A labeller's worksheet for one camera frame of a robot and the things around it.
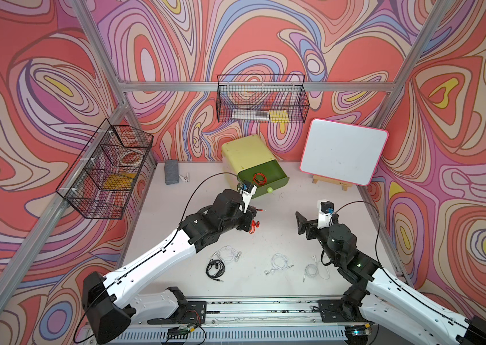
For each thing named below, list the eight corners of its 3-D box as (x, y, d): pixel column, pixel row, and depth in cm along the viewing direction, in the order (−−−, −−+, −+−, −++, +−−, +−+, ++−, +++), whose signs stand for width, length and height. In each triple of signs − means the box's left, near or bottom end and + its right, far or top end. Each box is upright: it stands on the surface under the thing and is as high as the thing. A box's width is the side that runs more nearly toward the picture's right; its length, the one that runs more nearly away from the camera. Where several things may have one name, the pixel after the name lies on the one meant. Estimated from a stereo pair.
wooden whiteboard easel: (311, 182, 112) (313, 177, 109) (312, 179, 114) (314, 173, 111) (349, 192, 108) (352, 186, 105) (349, 188, 110) (352, 183, 107)
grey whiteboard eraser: (164, 184, 112) (163, 181, 110) (165, 163, 122) (164, 160, 120) (178, 182, 113) (177, 179, 111) (178, 161, 123) (177, 158, 121)
